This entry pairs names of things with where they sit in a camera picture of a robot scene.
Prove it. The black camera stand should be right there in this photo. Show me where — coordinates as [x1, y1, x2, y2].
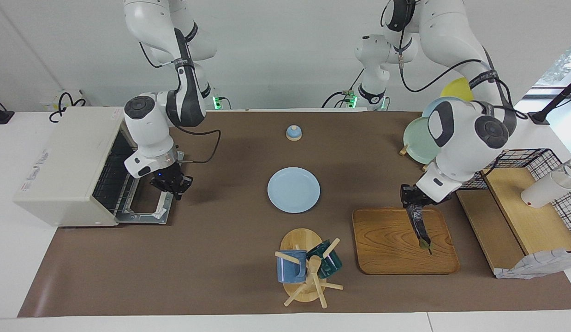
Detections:
[528, 74, 571, 125]

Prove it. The white toaster oven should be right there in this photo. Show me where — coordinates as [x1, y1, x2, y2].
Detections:
[13, 107, 141, 227]

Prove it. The wooden plate rack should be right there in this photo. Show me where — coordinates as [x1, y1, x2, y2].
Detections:
[399, 144, 429, 172]

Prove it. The wire and wood shelf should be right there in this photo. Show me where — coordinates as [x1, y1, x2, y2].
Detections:
[455, 148, 571, 277]

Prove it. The small light blue plate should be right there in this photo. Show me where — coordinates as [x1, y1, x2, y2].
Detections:
[267, 167, 321, 214]

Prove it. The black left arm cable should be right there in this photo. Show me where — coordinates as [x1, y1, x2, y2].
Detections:
[398, 28, 517, 120]

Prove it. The metal oven rack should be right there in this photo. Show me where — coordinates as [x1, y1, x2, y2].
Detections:
[93, 152, 139, 216]

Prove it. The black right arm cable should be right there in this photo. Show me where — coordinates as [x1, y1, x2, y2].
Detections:
[139, 28, 221, 165]

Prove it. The wooden mug tree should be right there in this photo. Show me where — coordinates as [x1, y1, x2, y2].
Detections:
[274, 228, 344, 308]

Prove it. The pale green plate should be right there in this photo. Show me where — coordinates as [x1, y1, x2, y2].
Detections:
[403, 117, 442, 165]

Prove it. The glass oven door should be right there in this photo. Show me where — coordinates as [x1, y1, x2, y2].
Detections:
[114, 187, 175, 225]

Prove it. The black oven power cable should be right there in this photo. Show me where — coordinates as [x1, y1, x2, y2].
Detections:
[49, 91, 87, 123]

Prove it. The wooden serving tray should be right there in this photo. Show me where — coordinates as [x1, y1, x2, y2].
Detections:
[351, 207, 460, 275]

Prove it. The black arm base cable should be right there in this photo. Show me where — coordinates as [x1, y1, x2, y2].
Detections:
[322, 69, 365, 109]

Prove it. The white patterned cloth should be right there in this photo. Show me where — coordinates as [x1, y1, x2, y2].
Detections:
[494, 248, 571, 280]

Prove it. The blue mug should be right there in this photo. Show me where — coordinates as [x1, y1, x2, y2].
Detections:
[276, 250, 308, 284]

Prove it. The white cup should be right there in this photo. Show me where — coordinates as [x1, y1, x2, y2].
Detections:
[521, 172, 571, 208]

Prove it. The brown table mat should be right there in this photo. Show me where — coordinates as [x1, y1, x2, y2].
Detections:
[17, 111, 571, 318]

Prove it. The large light blue plate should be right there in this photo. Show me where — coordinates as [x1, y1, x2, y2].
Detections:
[422, 97, 452, 118]

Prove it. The glass window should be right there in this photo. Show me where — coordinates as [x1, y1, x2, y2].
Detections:
[532, 39, 571, 88]

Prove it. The yellow plate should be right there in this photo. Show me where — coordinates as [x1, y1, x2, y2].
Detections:
[440, 77, 474, 102]

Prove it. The dark green mug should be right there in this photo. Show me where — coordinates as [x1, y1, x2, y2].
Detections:
[306, 240, 343, 279]

